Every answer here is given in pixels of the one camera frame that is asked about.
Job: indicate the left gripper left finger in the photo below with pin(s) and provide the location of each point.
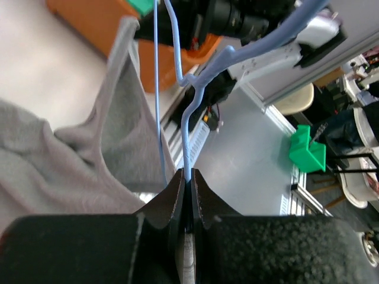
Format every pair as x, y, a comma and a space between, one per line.
97, 248

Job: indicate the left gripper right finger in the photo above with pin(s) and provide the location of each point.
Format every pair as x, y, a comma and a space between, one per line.
233, 248

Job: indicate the grey tank top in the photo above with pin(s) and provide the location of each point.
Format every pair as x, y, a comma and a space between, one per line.
96, 167

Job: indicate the green tank top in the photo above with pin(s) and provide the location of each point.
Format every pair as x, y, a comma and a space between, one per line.
143, 7

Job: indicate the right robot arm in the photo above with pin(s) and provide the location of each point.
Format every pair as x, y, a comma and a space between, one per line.
261, 27

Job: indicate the green plastic bin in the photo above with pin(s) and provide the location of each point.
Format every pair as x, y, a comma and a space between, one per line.
308, 157

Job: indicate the beige round chair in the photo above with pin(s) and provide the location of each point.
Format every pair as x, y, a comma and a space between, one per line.
297, 101

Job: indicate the orange plastic basket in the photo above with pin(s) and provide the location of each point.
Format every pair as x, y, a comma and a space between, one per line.
98, 20

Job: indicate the slotted cable duct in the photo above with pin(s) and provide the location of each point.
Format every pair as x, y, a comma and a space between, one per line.
197, 139

